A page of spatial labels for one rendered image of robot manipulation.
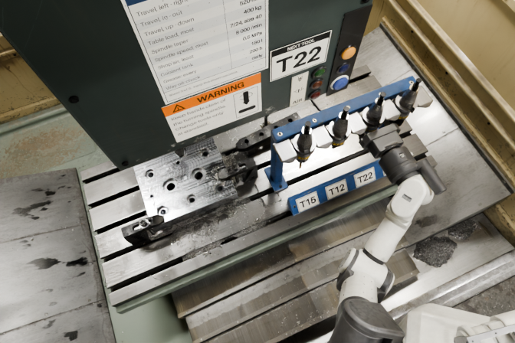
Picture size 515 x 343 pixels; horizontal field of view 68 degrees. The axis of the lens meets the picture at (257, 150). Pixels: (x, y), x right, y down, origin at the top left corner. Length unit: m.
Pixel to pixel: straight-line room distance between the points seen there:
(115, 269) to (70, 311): 0.34
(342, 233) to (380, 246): 0.40
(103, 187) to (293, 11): 1.10
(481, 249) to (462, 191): 0.25
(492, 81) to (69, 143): 1.77
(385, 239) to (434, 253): 0.58
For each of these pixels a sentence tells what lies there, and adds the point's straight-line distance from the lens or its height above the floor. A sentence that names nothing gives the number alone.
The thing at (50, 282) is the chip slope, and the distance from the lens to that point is 1.68.
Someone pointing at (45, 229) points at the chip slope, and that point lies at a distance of 1.76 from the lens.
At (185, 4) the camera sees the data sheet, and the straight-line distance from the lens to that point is 0.45.
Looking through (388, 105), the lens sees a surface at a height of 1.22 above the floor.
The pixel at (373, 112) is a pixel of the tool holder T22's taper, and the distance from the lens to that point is 1.10.
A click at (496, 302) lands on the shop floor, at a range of 2.47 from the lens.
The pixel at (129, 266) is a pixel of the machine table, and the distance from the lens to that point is 1.35.
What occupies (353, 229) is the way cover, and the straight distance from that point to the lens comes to 1.50.
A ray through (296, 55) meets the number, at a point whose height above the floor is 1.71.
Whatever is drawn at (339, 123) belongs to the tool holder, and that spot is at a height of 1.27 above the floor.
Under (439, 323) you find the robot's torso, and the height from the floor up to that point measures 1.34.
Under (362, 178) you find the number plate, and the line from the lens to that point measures 1.36.
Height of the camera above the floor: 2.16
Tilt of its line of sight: 63 degrees down
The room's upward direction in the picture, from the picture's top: 3 degrees counter-clockwise
